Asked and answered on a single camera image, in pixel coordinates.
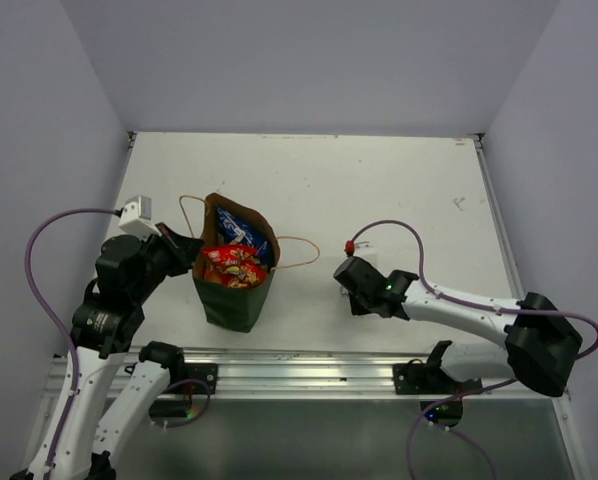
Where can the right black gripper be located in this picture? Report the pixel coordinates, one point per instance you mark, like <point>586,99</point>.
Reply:
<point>357,308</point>

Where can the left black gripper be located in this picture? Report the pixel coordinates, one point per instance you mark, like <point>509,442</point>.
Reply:
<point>182,249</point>

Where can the blue chips bag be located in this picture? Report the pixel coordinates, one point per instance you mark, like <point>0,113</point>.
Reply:
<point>233,230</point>

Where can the red snack packet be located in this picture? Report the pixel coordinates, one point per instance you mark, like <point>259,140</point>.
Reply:
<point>233,266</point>

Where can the green paper bag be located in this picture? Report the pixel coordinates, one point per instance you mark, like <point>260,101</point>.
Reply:
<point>237,309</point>

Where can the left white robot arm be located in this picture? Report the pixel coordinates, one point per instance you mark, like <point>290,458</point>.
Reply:
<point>87,433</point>

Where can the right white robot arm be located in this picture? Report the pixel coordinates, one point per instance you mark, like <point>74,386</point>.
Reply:
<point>529,340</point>

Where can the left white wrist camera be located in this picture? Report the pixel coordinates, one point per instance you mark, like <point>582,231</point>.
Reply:
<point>136,217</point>

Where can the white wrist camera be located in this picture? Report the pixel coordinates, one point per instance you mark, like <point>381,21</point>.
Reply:
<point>136,217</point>
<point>362,249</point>

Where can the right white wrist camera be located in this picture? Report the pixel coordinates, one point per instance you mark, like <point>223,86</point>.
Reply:
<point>362,249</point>

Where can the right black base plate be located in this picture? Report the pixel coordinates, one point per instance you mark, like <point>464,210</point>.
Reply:
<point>415,378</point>

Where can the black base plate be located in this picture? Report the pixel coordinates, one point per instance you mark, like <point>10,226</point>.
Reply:
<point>196,377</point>
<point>415,378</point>

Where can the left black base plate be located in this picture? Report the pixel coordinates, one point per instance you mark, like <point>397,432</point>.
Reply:
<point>196,377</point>

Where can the aluminium mounting rail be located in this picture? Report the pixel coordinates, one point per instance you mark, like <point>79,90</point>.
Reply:
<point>259,375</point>

